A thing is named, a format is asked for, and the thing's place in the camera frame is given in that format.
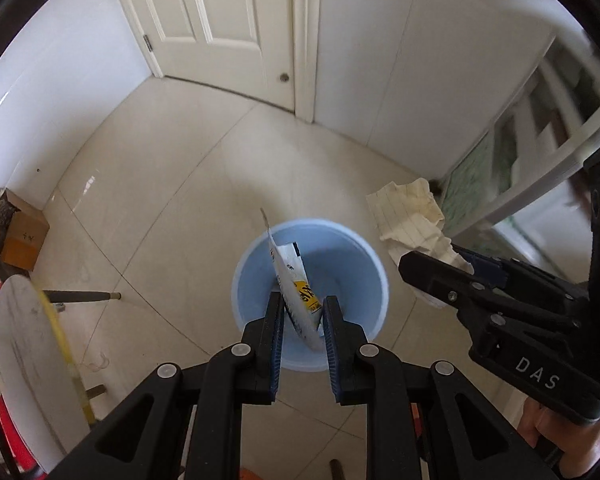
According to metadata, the white yellow snack wrapper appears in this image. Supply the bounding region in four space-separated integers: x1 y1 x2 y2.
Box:
260 209 324 352

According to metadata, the light blue trash bucket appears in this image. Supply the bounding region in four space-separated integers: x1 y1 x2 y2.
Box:
230 218 390 373

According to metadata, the person's right hand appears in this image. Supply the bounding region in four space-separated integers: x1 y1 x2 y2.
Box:
517 398 600 479

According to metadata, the cream checked cloth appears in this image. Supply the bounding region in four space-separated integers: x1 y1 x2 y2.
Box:
366 178 474 274

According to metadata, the round white marble table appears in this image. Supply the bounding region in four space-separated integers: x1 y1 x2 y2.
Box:
0 275 95 472

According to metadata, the brown cardboard box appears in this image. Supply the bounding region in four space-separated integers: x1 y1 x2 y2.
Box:
0 188 50 271

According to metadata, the white panel door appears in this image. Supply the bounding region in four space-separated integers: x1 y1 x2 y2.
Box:
120 0 294 110

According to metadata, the white window frame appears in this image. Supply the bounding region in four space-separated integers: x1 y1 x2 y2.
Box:
441 34 600 238

